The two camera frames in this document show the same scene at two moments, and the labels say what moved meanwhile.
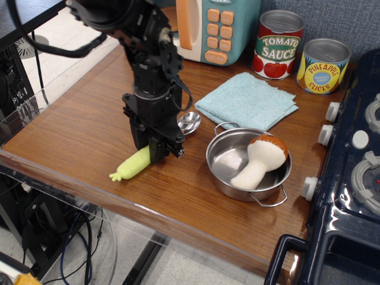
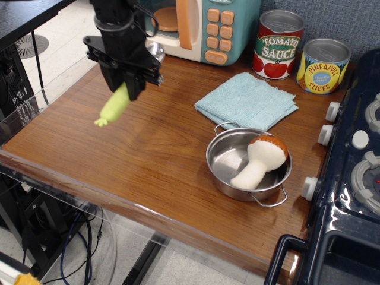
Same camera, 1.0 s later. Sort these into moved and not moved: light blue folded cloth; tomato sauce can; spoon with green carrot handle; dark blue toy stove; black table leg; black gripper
Moved: black gripper; spoon with green carrot handle
Not moved: tomato sauce can; dark blue toy stove; black table leg; light blue folded cloth
